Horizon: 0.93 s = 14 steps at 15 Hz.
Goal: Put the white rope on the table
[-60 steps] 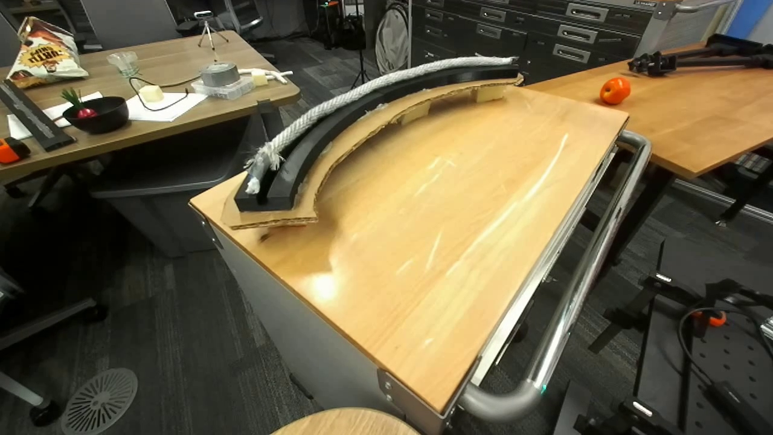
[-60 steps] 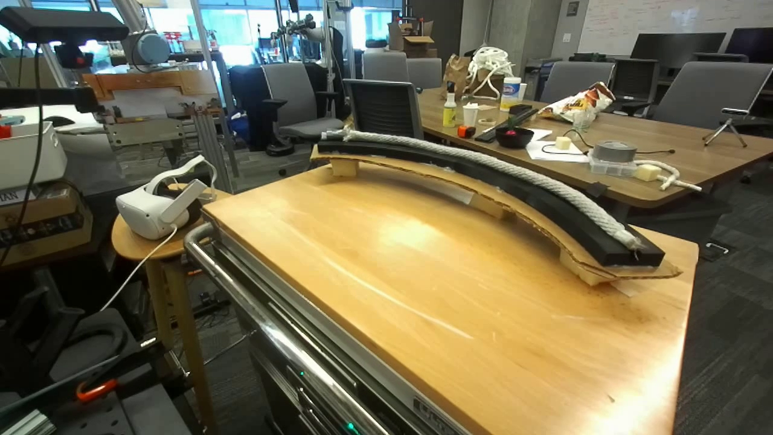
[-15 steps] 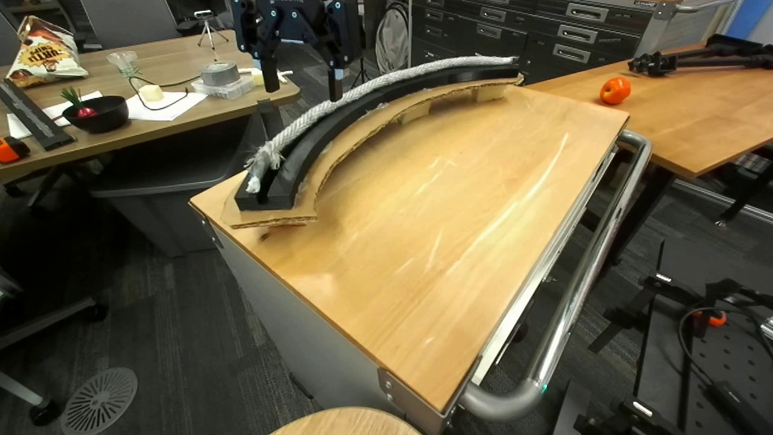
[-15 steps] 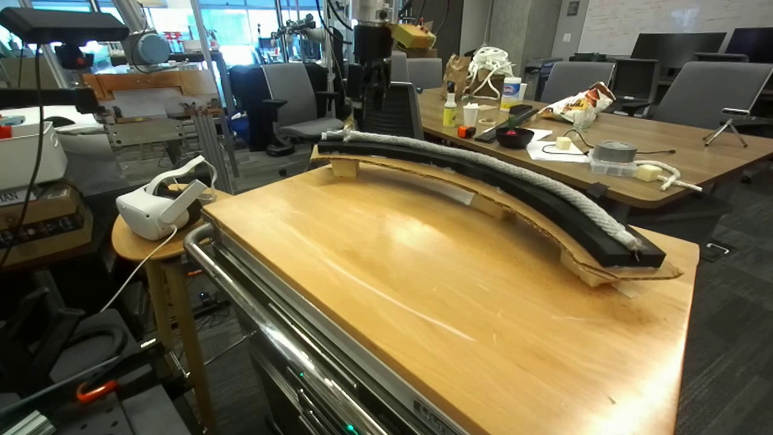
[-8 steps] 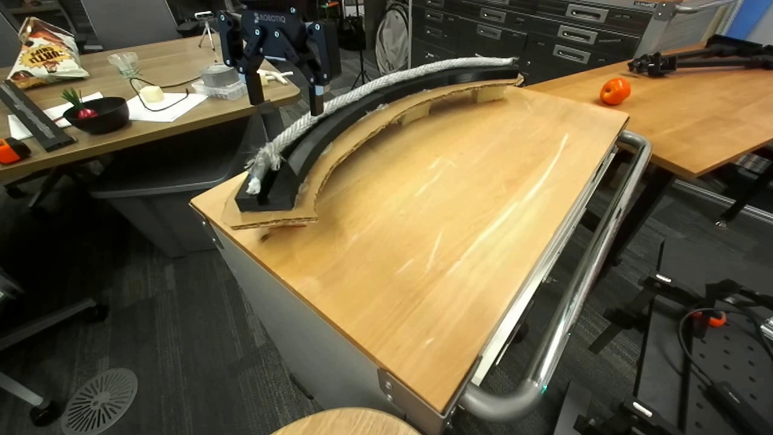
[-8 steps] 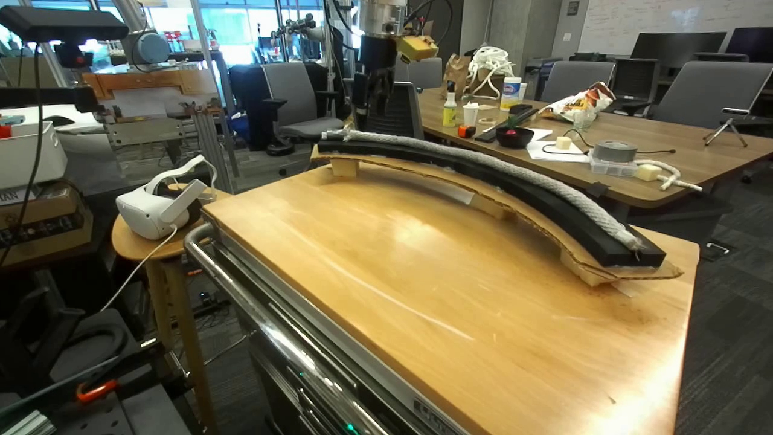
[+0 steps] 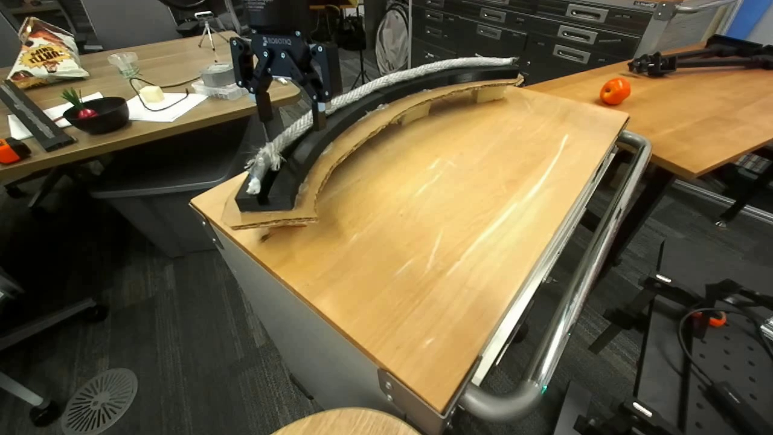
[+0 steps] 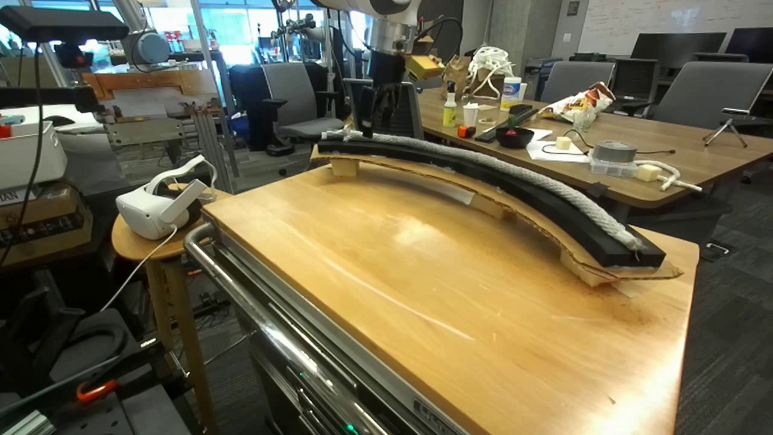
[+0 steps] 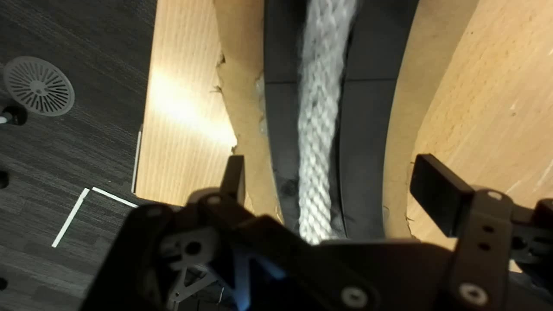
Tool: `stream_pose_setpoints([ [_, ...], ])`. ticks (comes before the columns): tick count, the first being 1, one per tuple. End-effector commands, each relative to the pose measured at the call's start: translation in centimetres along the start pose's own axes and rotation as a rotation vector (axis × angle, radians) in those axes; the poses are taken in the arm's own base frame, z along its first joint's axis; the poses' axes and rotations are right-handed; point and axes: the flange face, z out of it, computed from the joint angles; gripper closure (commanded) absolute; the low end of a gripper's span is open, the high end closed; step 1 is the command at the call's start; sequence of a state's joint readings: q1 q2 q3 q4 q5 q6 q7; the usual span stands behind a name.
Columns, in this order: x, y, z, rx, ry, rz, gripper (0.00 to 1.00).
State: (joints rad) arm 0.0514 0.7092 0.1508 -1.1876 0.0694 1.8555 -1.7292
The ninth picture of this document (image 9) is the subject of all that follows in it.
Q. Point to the black curved track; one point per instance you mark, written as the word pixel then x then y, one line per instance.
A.
pixel 368 143

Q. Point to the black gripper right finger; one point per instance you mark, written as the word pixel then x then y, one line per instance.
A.
pixel 437 190

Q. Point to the round grey floor grille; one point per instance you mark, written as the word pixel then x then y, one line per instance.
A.
pixel 38 86

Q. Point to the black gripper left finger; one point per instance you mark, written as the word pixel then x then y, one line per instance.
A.
pixel 234 180

